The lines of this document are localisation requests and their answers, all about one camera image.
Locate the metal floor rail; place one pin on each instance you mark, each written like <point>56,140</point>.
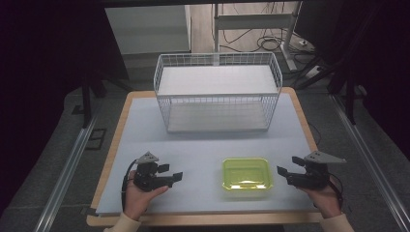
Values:
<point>370,161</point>
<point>64,179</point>

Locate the black floor socket plate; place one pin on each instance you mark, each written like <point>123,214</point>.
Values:
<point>96,139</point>

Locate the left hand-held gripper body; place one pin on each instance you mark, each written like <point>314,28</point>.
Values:
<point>146,179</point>

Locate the black stand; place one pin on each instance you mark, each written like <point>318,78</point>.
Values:
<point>349,93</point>
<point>86,103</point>

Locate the person's right hand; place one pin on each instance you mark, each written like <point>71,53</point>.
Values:
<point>327,198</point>

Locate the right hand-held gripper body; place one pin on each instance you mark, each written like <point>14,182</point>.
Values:
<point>311,179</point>

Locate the white desk frame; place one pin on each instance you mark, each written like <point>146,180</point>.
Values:
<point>254,21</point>

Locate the white power strip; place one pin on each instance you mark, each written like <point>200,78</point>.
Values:
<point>313,72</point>

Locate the green plastic tray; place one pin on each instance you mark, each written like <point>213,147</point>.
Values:
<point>247,173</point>

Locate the person's left hand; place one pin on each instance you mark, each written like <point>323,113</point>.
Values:
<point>137,201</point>

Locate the dark curtain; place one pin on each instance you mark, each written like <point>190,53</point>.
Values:
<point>42,64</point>
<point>383,64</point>

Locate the white cabinet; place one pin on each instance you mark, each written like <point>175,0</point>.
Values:
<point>148,29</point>

